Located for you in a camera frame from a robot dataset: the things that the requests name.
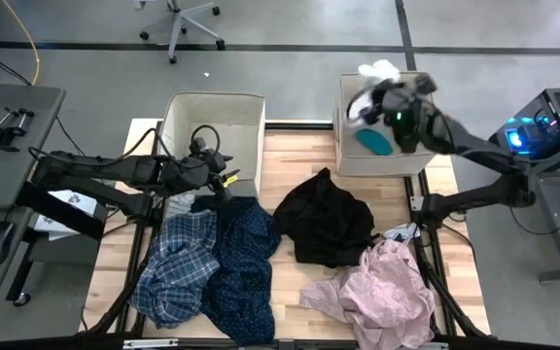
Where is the navy dotted garment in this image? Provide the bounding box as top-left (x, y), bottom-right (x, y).
top-left (191, 194), bottom-right (283, 347)

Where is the grey white striped cloth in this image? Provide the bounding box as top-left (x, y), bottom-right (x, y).
top-left (165, 192), bottom-right (198, 220)

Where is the grey office chair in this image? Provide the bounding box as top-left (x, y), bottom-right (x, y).
top-left (131, 0), bottom-right (227, 66)

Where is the black computer tower with lights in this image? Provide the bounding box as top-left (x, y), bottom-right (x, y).
top-left (487, 87), bottom-right (560, 161)

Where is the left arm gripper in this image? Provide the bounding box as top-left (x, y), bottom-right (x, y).
top-left (162, 148), bottom-right (241, 195)

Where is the white paper sheet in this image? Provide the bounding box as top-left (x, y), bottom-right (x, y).
top-left (31, 188), bottom-right (109, 242)

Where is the teal sock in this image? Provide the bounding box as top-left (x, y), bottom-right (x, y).
top-left (355, 127), bottom-right (394, 157)

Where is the white dark patterned cloth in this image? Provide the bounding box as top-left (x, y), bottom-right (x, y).
top-left (382, 222), bottom-right (421, 244)

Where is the black garment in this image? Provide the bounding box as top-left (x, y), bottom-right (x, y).
top-left (272, 167), bottom-right (377, 269)

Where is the blue plaid shirt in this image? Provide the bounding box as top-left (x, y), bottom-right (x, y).
top-left (127, 209), bottom-right (222, 330)

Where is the black floor cable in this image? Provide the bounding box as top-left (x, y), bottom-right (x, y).
top-left (507, 203), bottom-right (560, 238)
top-left (0, 47), bottom-right (89, 159)

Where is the black desk leg base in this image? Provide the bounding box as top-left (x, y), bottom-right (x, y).
top-left (6, 182), bottom-right (109, 308)

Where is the beige fabric storage bin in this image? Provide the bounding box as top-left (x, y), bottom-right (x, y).
top-left (157, 90), bottom-right (266, 198)
top-left (332, 71), bottom-right (439, 178)

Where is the black metal robot frame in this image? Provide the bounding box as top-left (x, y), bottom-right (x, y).
top-left (0, 172), bottom-right (560, 350)

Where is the black rail strip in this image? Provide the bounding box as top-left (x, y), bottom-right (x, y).
top-left (263, 122), bottom-right (335, 131)

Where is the orange cable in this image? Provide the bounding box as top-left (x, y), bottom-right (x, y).
top-left (1, 0), bottom-right (42, 87)

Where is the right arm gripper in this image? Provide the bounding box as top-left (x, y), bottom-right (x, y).
top-left (360, 78), bottom-right (439, 155)

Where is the black clamp tool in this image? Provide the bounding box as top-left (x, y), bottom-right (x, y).
top-left (0, 107), bottom-right (36, 154)

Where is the dark grey metal desk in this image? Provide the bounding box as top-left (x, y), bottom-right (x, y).
top-left (527, 140), bottom-right (560, 283)

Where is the pink garment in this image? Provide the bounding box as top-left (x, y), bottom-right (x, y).
top-left (298, 237), bottom-right (437, 350)

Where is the white fluffy sock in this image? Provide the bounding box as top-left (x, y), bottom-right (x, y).
top-left (346, 58), bottom-right (403, 123)

